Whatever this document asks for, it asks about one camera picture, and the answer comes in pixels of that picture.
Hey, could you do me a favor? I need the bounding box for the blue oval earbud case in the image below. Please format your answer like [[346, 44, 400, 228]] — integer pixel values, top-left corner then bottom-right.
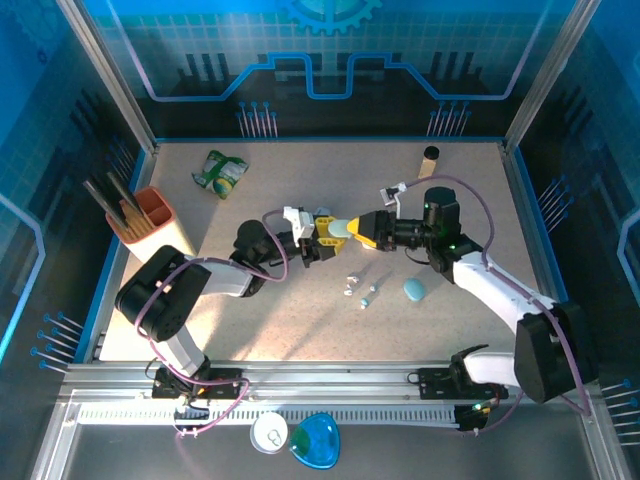
[[402, 277, 426, 303]]

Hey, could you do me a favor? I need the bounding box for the beige bottle with black cap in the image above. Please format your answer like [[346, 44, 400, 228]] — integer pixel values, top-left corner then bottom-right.
[[417, 145, 441, 180]]

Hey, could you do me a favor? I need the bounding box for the green white snack bag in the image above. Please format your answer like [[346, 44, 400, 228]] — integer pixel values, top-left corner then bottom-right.
[[191, 149, 250, 201]]

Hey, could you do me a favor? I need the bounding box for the orange rimmed cream utensil holder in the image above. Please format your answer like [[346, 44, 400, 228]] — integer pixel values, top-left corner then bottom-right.
[[105, 185, 198, 265]]

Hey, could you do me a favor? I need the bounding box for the wooden chopstick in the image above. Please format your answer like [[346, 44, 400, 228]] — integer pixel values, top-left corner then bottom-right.
[[128, 202, 155, 236], [119, 199, 146, 242]]

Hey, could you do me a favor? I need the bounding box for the black chopstick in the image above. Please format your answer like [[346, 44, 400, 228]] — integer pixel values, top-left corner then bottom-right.
[[106, 170, 149, 219], [82, 178, 135, 235]]

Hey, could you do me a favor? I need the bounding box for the white round lid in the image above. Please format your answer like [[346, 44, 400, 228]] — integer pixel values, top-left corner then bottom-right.
[[249, 412, 290, 455]]

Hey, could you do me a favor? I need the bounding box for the blue transparent heart-shaped container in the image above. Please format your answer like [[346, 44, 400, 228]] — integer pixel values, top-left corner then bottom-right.
[[287, 412, 340, 471]]

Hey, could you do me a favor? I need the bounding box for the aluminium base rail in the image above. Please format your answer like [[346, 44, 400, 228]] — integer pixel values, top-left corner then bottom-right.
[[62, 358, 601, 404]]

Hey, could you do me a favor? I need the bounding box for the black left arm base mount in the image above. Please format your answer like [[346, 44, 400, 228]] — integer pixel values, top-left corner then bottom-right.
[[151, 367, 247, 401]]

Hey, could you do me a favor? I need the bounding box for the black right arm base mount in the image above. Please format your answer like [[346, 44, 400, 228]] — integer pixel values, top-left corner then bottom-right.
[[417, 367, 510, 401]]

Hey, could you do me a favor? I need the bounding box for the white slotted cable duct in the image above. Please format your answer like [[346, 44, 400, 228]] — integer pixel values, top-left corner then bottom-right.
[[77, 403, 461, 427]]

